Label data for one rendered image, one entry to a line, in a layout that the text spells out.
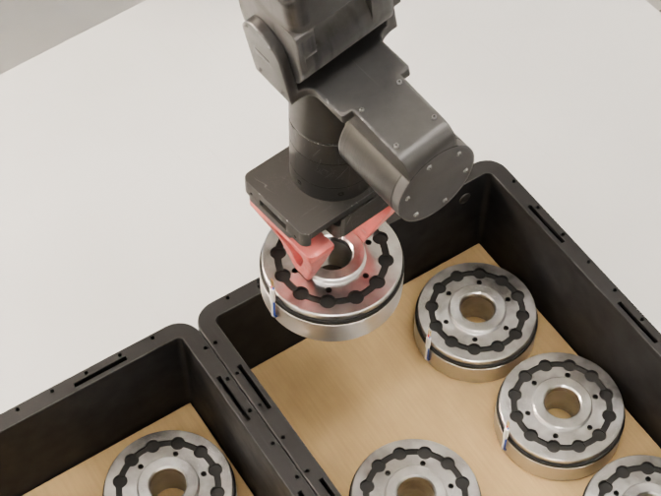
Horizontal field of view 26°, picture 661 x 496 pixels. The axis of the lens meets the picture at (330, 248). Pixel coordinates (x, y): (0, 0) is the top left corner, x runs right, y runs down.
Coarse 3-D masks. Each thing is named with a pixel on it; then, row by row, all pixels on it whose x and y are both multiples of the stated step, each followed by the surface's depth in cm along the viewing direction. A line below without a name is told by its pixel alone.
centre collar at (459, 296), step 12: (468, 288) 122; (480, 288) 122; (492, 288) 122; (456, 300) 121; (492, 300) 121; (456, 312) 120; (504, 312) 120; (456, 324) 120; (468, 324) 120; (480, 324) 120; (492, 324) 120
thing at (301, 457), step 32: (512, 192) 120; (544, 224) 118; (576, 256) 116; (256, 288) 114; (608, 288) 114; (640, 320) 113; (224, 352) 111; (256, 384) 109; (288, 448) 106; (320, 480) 104
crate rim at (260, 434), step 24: (168, 336) 111; (192, 336) 111; (120, 360) 110; (216, 360) 110; (72, 384) 109; (96, 384) 109; (216, 384) 109; (24, 408) 108; (48, 408) 108; (240, 408) 109; (0, 432) 107; (264, 432) 106; (264, 456) 106; (288, 480) 104
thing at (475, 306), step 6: (468, 300) 122; (474, 300) 122; (480, 300) 122; (486, 300) 122; (462, 306) 122; (468, 306) 123; (474, 306) 123; (480, 306) 123; (486, 306) 122; (492, 306) 121; (462, 312) 123; (468, 312) 124; (474, 312) 124; (480, 312) 124; (486, 312) 123; (492, 312) 122; (486, 318) 124
